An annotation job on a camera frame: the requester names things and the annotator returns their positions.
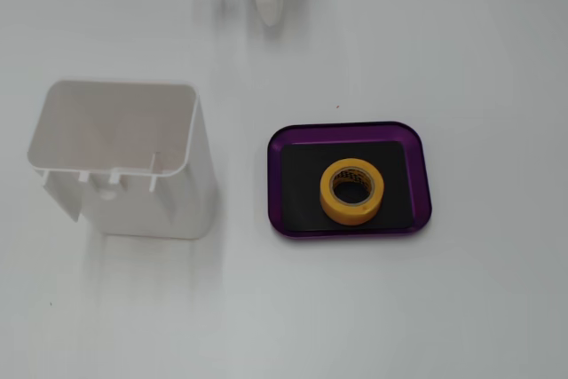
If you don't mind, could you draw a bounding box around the white plastic box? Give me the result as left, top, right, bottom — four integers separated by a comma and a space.
26, 79, 218, 241

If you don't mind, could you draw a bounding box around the purple metal tray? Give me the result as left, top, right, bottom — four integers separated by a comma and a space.
267, 120, 433, 245

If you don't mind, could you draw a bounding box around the yellow tape roll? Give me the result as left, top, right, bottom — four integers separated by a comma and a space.
319, 157, 386, 226

